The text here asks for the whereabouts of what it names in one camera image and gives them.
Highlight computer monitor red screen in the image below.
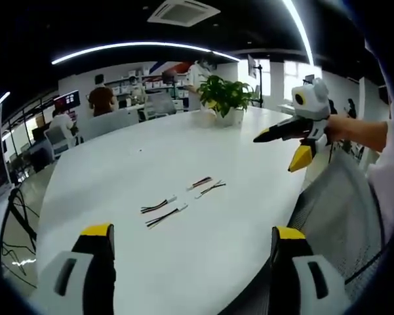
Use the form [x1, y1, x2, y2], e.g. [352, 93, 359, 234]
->
[52, 89, 81, 111]

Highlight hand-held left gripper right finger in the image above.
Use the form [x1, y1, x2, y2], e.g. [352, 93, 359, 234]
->
[269, 225, 353, 315]

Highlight JST connector black red wires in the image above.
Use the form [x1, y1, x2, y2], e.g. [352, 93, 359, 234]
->
[145, 203, 189, 230]
[140, 195, 179, 214]

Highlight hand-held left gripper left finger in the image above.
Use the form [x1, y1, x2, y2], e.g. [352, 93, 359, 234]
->
[35, 223, 117, 315]

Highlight grey mesh office chair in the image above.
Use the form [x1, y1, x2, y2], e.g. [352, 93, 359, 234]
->
[287, 150, 391, 285]

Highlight green potted plant white pot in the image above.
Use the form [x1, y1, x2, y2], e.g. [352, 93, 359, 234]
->
[196, 74, 255, 127]

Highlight white office chair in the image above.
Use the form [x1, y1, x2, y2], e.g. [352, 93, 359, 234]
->
[43, 125, 70, 159]

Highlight person's white shirt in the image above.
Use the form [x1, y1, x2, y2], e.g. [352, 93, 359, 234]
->
[363, 38, 394, 237]

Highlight black cables bundle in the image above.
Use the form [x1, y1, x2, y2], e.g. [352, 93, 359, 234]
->
[0, 186, 39, 277]

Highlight shelves with white boxes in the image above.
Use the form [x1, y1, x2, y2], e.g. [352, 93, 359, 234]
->
[104, 66, 198, 100]

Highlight ceiling air conditioner vent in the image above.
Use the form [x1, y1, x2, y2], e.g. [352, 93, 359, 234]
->
[146, 0, 222, 28]

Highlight JST connector black white wires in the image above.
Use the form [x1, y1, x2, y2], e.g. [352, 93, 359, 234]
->
[194, 179, 227, 200]

